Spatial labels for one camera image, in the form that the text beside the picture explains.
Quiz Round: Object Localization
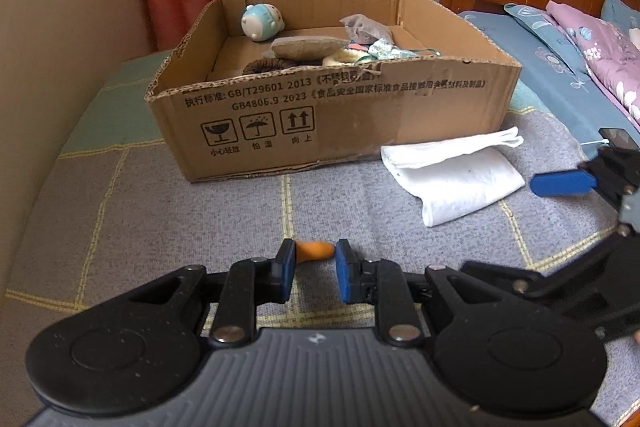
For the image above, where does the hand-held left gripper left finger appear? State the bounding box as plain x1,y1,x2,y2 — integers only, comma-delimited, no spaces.
117,238,297,349

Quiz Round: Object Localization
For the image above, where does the blue and white plush toy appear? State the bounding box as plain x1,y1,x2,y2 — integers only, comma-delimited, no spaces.
241,3,285,42

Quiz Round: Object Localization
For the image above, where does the white towel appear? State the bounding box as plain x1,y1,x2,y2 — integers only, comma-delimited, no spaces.
380,127,526,228

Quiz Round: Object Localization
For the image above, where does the light blue tasselled sachet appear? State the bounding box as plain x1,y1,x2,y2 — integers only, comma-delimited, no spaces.
367,38,441,60

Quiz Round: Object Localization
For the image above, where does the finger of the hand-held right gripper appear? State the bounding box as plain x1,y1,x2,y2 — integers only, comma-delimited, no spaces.
531,146,640,210
459,258,556,297

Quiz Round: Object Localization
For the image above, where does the black phone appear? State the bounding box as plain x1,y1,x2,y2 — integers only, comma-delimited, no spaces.
598,127,633,148

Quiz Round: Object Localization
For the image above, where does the brown scrunchie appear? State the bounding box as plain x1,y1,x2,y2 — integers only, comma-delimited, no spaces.
243,57,301,78

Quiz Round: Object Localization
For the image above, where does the cardboard box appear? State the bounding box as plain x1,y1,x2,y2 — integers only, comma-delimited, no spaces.
145,0,523,182

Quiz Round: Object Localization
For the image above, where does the blue floral pillow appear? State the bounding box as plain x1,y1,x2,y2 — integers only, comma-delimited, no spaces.
502,2,640,142

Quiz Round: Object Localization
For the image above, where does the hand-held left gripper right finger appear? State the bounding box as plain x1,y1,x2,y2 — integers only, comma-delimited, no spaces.
334,238,506,349

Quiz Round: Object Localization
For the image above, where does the plain blue pillow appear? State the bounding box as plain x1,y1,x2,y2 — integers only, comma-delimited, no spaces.
600,0,640,32

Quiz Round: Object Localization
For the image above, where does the pale yellow cloth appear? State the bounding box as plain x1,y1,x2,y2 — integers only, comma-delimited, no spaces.
322,48,371,66

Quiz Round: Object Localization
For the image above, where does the grey cloth pouch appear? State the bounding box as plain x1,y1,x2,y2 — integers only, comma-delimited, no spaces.
271,36,348,62
340,13,396,45

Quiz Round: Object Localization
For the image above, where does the pink oblong pad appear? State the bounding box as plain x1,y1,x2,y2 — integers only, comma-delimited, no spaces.
295,241,335,264

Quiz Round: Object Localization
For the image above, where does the grey checked blanket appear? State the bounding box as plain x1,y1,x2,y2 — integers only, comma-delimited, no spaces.
5,52,640,427

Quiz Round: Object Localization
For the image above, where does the purple floral quilt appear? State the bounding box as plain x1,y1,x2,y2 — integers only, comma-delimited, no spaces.
545,0,640,128

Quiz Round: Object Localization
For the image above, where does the blue bed sheet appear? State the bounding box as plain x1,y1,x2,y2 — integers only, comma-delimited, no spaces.
457,9,640,148

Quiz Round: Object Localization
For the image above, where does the wooden bed rail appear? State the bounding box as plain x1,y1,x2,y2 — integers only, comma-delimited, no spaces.
611,397,640,427

